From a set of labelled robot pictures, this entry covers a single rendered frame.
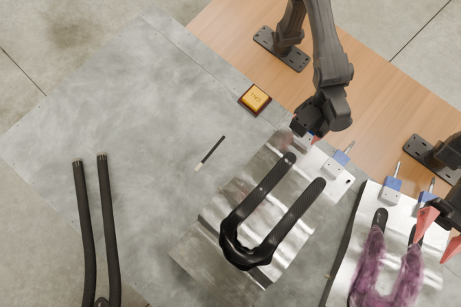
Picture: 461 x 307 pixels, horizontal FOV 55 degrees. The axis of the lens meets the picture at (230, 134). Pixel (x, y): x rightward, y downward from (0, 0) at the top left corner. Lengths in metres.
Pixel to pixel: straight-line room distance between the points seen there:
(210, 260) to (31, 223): 1.22
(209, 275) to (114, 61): 0.74
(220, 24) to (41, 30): 1.32
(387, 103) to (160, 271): 0.88
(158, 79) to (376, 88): 0.71
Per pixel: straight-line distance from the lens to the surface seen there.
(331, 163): 1.26
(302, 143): 1.23
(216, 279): 1.24
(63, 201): 1.39
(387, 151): 1.46
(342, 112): 1.03
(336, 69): 1.04
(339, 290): 1.27
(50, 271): 2.22
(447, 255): 1.01
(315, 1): 1.08
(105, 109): 1.44
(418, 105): 1.55
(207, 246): 1.24
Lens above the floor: 2.10
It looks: 71 degrees down
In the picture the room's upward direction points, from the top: 6 degrees clockwise
